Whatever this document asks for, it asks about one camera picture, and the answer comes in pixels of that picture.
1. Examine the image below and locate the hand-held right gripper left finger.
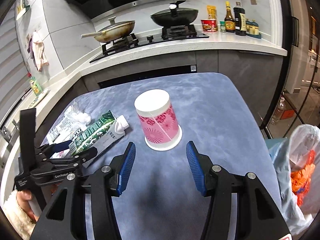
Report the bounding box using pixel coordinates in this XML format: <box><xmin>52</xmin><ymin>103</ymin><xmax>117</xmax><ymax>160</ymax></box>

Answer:
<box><xmin>30</xmin><ymin>141</ymin><xmax>137</xmax><ymax>240</ymax></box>

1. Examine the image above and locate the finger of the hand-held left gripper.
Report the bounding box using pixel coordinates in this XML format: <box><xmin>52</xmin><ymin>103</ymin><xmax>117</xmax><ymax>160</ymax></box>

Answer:
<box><xmin>35</xmin><ymin>140</ymin><xmax>73</xmax><ymax>159</ymax></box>
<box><xmin>45</xmin><ymin>147</ymin><xmax>98</xmax><ymax>168</ymax></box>

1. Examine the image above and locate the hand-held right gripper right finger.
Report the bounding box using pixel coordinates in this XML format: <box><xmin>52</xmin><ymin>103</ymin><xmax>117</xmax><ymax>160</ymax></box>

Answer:
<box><xmin>185</xmin><ymin>141</ymin><xmax>292</xmax><ymax>240</ymax></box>

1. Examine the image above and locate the green milk carton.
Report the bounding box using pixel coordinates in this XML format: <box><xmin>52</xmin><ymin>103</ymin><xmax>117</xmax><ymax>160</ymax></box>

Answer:
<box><xmin>68</xmin><ymin>110</ymin><xmax>130</xmax><ymax>168</ymax></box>

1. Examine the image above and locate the pink paper cup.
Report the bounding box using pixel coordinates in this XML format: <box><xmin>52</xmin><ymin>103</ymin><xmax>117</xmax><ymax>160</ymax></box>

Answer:
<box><xmin>134</xmin><ymin>89</ymin><xmax>182</xmax><ymax>152</ymax></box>

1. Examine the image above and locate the waste bin with white liner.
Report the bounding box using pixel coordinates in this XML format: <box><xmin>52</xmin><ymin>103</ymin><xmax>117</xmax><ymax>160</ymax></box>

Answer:
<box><xmin>265</xmin><ymin>124</ymin><xmax>320</xmax><ymax>237</ymax></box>

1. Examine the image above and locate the orange plastic bag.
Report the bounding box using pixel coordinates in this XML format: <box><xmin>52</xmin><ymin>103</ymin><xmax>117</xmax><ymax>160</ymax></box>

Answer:
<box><xmin>290</xmin><ymin>150</ymin><xmax>317</xmax><ymax>205</ymax></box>

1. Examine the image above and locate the person's left forearm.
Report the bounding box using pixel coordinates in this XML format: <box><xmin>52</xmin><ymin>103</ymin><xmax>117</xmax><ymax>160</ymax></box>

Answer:
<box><xmin>2</xmin><ymin>189</ymin><xmax>37</xmax><ymax>240</ymax></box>

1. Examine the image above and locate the person's left hand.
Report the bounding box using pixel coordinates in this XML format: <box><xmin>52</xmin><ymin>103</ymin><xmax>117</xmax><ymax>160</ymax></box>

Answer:
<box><xmin>16</xmin><ymin>191</ymin><xmax>40</xmax><ymax>222</ymax></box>

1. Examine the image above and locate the white printed food wrapper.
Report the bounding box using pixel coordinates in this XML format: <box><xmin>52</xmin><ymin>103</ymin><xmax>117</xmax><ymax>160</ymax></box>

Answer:
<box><xmin>46</xmin><ymin>116</ymin><xmax>83</xmax><ymax>159</ymax></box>

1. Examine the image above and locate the steel faucet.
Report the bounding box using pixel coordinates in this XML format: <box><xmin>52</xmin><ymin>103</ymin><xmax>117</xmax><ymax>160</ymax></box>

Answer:
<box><xmin>0</xmin><ymin>126</ymin><xmax>11</xmax><ymax>144</ymax></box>

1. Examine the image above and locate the clear plastic wrap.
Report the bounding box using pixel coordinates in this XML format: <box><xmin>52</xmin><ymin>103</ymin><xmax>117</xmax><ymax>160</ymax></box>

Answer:
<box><xmin>64</xmin><ymin>104</ymin><xmax>92</xmax><ymax>124</ymax></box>

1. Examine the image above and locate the patterned plate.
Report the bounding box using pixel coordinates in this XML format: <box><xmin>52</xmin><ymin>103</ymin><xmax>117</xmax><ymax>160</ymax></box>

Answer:
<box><xmin>27</xmin><ymin>89</ymin><xmax>50</xmax><ymax>108</ymax></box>

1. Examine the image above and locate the green dish soap bottle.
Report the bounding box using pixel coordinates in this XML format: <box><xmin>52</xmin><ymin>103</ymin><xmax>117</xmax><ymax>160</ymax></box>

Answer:
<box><xmin>29</xmin><ymin>74</ymin><xmax>43</xmax><ymax>97</ymax></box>

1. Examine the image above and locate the blue tablecloth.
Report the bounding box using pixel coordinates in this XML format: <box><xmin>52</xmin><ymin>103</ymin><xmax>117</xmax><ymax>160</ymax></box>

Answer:
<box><xmin>41</xmin><ymin>72</ymin><xmax>283</xmax><ymax>240</ymax></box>

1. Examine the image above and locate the window blind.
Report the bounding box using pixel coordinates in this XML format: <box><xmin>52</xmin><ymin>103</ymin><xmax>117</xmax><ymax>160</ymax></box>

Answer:
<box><xmin>0</xmin><ymin>12</ymin><xmax>33</xmax><ymax>120</ymax></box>

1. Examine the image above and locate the pink and white hanging cloth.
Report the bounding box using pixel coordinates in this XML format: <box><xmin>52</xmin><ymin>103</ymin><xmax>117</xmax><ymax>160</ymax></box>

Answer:
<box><xmin>31</xmin><ymin>31</ymin><xmax>49</xmax><ymax>72</ymax></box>

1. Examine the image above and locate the clear water bottle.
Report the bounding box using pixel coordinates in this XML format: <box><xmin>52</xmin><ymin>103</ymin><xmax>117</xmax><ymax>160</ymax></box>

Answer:
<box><xmin>270</xmin><ymin>96</ymin><xmax>285</xmax><ymax>125</ymax></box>

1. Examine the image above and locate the orange box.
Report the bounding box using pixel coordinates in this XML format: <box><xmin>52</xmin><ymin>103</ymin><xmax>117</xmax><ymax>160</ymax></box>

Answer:
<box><xmin>280</xmin><ymin>109</ymin><xmax>294</xmax><ymax>120</ymax></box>

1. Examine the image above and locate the beige wok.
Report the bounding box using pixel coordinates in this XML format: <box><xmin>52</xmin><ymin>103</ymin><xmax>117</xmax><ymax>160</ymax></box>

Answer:
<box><xmin>81</xmin><ymin>21</ymin><xmax>135</xmax><ymax>43</ymax></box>

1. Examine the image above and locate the black gas stove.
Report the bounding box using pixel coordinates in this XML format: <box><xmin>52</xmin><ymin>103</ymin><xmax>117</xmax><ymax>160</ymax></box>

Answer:
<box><xmin>89</xmin><ymin>25</ymin><xmax>210</xmax><ymax>63</ymax></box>

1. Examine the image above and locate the glass pan lid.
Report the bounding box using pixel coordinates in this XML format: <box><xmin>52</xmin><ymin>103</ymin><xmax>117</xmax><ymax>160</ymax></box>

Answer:
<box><xmin>107</xmin><ymin>17</ymin><xmax>132</xmax><ymax>31</ymax></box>

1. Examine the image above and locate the red instant noodle cup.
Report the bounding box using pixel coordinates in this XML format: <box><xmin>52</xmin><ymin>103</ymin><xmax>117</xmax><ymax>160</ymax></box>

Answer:
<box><xmin>201</xmin><ymin>19</ymin><xmax>218</xmax><ymax>32</ymax></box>

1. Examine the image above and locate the seasoning jar rack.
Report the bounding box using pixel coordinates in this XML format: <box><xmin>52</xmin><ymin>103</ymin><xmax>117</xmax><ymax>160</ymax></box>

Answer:
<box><xmin>245</xmin><ymin>19</ymin><xmax>262</xmax><ymax>39</ymax></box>

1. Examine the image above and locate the brown sauce bottle yellow cap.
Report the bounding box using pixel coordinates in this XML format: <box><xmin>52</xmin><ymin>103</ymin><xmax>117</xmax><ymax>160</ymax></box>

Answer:
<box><xmin>224</xmin><ymin>1</ymin><xmax>236</xmax><ymax>33</ymax></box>

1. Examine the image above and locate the black wok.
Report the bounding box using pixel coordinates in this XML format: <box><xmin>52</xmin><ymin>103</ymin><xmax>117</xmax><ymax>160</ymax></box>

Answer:
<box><xmin>150</xmin><ymin>9</ymin><xmax>199</xmax><ymax>27</ymax></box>

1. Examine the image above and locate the dark soy sauce bottle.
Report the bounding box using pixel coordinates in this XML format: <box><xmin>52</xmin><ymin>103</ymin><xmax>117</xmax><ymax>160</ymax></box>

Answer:
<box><xmin>233</xmin><ymin>2</ymin><xmax>247</xmax><ymax>37</ymax></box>

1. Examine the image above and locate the black pan lid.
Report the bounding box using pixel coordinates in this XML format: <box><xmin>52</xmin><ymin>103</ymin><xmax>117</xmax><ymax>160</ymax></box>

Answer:
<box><xmin>151</xmin><ymin>0</ymin><xmax>199</xmax><ymax>15</ymax></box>

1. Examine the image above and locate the black door handle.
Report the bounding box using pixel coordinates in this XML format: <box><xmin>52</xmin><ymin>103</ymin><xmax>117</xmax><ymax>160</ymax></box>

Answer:
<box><xmin>291</xmin><ymin>17</ymin><xmax>299</xmax><ymax>47</ymax></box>

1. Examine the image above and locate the black door frame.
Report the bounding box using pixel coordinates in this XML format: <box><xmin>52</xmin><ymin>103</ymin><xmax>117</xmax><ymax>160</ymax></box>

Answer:
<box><xmin>260</xmin><ymin>0</ymin><xmax>300</xmax><ymax>140</ymax></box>

